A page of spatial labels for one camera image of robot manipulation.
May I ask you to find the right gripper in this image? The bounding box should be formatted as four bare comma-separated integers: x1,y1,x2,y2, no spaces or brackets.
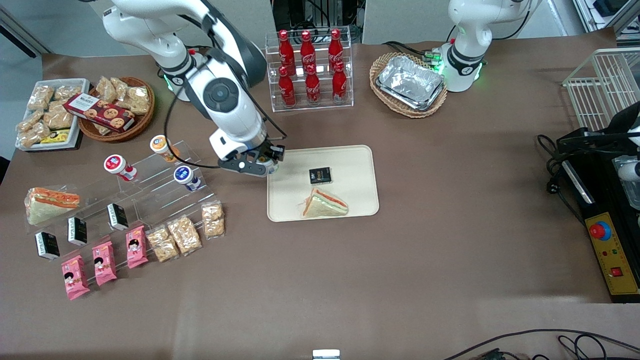
209,127,286,179

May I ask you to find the beige plastic tray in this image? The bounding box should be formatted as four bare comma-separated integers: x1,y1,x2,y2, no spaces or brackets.
267,145,380,222

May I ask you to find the orange lid gum bottle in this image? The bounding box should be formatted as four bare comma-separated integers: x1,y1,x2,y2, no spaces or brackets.
150,134,181,163

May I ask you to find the red lid gum bottle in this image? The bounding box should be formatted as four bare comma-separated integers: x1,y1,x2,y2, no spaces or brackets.
104,154,138,182

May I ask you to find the aluminium foil tray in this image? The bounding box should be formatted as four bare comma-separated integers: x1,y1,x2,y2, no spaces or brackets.
376,80,446,112
377,55,445,107

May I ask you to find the white rectangular snack tray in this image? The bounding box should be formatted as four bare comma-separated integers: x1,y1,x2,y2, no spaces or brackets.
15,78,91,151

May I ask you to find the red cola bottle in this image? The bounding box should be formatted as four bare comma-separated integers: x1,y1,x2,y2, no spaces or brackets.
327,28,345,68
278,65,297,108
300,30,317,71
332,61,348,103
305,63,322,106
278,29,297,76

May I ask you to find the clear rice cracker pack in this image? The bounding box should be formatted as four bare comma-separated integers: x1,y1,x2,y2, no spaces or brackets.
146,225,180,263
201,200,226,239
166,215,203,257

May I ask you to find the wrapped triangle sandwich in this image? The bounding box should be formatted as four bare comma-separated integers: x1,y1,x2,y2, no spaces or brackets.
25,187,81,226
300,187,349,219

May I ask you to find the clear acrylic bottle rack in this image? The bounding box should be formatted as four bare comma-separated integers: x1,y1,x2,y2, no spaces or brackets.
265,26,354,113

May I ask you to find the clear acrylic stepped stand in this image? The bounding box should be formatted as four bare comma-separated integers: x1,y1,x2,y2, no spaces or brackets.
22,165,151,301
116,140,227,263

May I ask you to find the dark brown wicker basket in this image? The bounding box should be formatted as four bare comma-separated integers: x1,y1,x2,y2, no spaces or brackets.
77,76,156,143

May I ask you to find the black equipment rack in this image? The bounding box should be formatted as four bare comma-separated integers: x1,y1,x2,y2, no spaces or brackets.
272,0,364,45

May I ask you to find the pink cartoon snack pack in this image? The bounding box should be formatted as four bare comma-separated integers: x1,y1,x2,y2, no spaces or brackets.
125,225,149,270
92,241,118,287
61,255,91,301

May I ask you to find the light tan wicker basket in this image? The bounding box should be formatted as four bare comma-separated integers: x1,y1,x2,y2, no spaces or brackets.
369,52,448,119

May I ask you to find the red cookie box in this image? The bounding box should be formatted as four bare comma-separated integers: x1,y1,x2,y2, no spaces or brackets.
63,93,136,133

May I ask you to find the yellow snack packet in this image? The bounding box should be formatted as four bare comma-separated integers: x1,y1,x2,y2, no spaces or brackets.
40,129,71,144

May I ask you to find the small dark device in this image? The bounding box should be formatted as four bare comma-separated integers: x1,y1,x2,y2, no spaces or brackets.
470,349,528,360

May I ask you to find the shiny clear container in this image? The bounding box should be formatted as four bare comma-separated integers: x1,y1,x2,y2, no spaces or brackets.
614,155,640,211

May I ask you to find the black arm base cable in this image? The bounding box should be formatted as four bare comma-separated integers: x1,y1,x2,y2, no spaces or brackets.
384,40,443,65

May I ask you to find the black machine power cable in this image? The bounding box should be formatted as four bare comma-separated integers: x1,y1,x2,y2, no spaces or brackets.
537,134,585,226

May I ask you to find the white wire basket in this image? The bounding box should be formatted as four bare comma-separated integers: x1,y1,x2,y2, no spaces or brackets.
562,47,640,133

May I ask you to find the aluminium frame shelf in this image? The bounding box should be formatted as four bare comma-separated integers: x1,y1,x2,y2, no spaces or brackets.
572,0,640,47

